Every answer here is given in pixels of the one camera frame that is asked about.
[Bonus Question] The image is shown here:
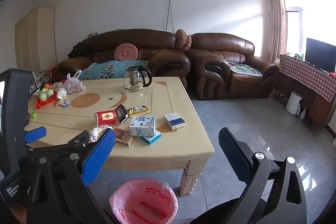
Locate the small white plastic bag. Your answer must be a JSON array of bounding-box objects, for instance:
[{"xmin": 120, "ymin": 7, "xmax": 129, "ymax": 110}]
[{"xmin": 56, "ymin": 82, "xmax": 67, "ymax": 99}]

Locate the plastic bag of nuts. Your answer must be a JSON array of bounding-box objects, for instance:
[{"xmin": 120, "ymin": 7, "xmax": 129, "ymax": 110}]
[{"xmin": 62, "ymin": 70, "xmax": 87, "ymax": 95}]

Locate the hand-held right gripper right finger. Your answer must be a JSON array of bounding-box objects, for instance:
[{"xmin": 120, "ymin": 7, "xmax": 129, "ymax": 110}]
[{"xmin": 218, "ymin": 127, "xmax": 308, "ymax": 224}]

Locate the white tissue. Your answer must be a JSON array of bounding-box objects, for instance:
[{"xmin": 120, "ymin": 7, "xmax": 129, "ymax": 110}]
[{"xmin": 89, "ymin": 124, "xmax": 112, "ymax": 143}]

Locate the glass teapot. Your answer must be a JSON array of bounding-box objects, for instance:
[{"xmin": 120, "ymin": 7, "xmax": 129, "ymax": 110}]
[{"xmin": 123, "ymin": 65, "xmax": 153, "ymax": 92}]

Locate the beige wardrobe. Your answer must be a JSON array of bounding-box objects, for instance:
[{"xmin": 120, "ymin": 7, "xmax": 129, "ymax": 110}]
[{"xmin": 14, "ymin": 6, "xmax": 57, "ymax": 72}]

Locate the red fruit tray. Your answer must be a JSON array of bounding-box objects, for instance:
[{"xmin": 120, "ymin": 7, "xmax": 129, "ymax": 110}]
[{"xmin": 35, "ymin": 89, "xmax": 65, "ymax": 109}]

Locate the gold snack wrapper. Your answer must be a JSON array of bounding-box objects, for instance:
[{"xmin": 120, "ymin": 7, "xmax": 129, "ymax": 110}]
[{"xmin": 126, "ymin": 105, "xmax": 150, "ymax": 115}]

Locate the red checkered tablecloth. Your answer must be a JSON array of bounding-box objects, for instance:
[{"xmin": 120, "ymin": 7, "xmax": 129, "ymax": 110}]
[{"xmin": 279, "ymin": 54, "xmax": 336, "ymax": 102}]

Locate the pink curtain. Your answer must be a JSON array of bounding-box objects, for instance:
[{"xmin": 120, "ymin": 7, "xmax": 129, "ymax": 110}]
[{"xmin": 269, "ymin": 0, "xmax": 288, "ymax": 63}]

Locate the white cylindrical appliance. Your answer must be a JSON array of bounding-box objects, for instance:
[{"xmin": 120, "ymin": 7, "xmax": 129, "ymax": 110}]
[{"xmin": 286, "ymin": 91, "xmax": 303, "ymax": 115}]

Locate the teal seat mat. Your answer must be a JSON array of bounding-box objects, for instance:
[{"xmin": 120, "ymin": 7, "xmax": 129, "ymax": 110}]
[{"xmin": 228, "ymin": 61, "xmax": 263, "ymax": 77}]

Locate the white blue carton box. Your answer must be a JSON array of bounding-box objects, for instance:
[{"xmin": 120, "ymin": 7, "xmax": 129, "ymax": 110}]
[{"xmin": 129, "ymin": 116, "xmax": 156, "ymax": 137}]

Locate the beige wooden coffee table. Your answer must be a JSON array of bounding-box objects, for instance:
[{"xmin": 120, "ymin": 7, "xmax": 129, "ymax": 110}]
[{"xmin": 25, "ymin": 76, "xmax": 215, "ymax": 197}]

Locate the white navy box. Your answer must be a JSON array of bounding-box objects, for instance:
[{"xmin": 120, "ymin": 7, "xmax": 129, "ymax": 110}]
[{"xmin": 163, "ymin": 112, "xmax": 186, "ymax": 130}]

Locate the flat blue white box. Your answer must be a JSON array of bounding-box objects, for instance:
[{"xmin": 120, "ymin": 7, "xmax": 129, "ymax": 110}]
[{"xmin": 139, "ymin": 129, "xmax": 162, "ymax": 146}]

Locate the pink round cushion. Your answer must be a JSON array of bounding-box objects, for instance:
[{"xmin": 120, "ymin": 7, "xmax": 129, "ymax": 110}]
[
  {"xmin": 114, "ymin": 43, "xmax": 139, "ymax": 62},
  {"xmin": 184, "ymin": 35, "xmax": 193, "ymax": 52},
  {"xmin": 175, "ymin": 29, "xmax": 187, "ymax": 50}
]

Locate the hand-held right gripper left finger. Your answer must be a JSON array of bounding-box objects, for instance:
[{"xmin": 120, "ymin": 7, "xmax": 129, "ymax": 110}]
[{"xmin": 26, "ymin": 128, "xmax": 116, "ymax": 224}]

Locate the black white patterned cloth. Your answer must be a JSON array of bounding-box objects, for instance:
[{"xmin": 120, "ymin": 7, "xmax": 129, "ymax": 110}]
[{"xmin": 31, "ymin": 70, "xmax": 51, "ymax": 89}]

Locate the brown leather armchair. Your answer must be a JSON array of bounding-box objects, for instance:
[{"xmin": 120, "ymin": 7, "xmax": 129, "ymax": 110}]
[{"xmin": 186, "ymin": 32, "xmax": 280, "ymax": 101}]

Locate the pink bagged trash bin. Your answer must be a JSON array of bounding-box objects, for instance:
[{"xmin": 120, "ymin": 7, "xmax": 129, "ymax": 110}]
[{"xmin": 109, "ymin": 178, "xmax": 179, "ymax": 224}]

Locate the black television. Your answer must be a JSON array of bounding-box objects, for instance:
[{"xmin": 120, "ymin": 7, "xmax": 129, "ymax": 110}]
[{"xmin": 304, "ymin": 38, "xmax": 336, "ymax": 73}]

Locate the blue floral blanket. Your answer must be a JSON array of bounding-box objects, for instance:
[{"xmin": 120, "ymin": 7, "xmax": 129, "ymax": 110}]
[{"xmin": 79, "ymin": 60, "xmax": 149, "ymax": 81}]

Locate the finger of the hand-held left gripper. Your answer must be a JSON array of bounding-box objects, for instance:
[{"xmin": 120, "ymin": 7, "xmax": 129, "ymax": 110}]
[
  {"xmin": 25, "ymin": 126, "xmax": 47, "ymax": 143},
  {"xmin": 26, "ymin": 131, "xmax": 90, "ymax": 159}
]

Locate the window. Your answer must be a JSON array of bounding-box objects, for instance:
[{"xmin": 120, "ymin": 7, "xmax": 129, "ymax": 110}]
[{"xmin": 280, "ymin": 0, "xmax": 336, "ymax": 56}]

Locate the black carton box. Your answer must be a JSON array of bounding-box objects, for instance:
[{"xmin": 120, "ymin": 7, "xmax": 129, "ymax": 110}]
[{"xmin": 114, "ymin": 104, "xmax": 130, "ymax": 125}]

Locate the brown wooden cabinet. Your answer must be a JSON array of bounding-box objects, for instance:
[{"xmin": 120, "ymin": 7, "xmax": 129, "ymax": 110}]
[{"xmin": 274, "ymin": 70, "xmax": 336, "ymax": 131}]

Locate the purple yellow card box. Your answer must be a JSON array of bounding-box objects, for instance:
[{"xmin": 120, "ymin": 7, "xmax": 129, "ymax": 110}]
[{"xmin": 113, "ymin": 128, "xmax": 134, "ymax": 147}]

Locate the brown leather sofa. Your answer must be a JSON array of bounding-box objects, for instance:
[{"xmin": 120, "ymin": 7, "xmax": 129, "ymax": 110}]
[{"xmin": 56, "ymin": 29, "xmax": 192, "ymax": 88}]

